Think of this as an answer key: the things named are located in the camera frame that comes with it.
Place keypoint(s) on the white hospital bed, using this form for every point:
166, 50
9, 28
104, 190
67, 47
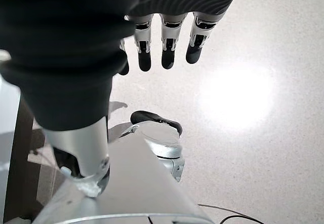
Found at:
8, 132

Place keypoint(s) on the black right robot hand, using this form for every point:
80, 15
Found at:
63, 44

